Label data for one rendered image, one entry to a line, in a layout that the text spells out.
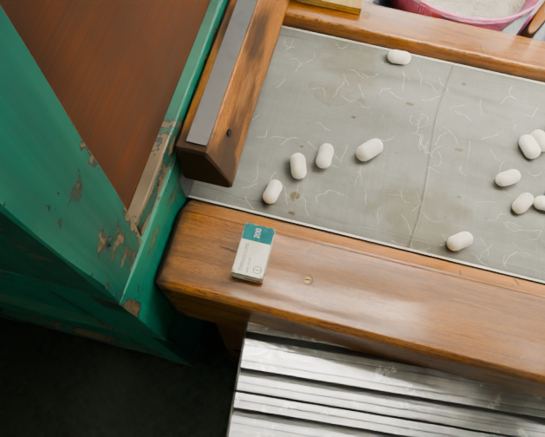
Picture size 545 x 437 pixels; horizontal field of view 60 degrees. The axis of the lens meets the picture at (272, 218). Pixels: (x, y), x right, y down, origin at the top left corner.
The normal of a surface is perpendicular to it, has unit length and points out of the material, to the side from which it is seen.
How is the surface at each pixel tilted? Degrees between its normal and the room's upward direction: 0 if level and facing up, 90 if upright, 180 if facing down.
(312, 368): 0
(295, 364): 0
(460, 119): 0
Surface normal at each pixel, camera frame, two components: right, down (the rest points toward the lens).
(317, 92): 0.04, -0.37
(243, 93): 0.91, 0.07
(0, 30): 0.97, 0.23
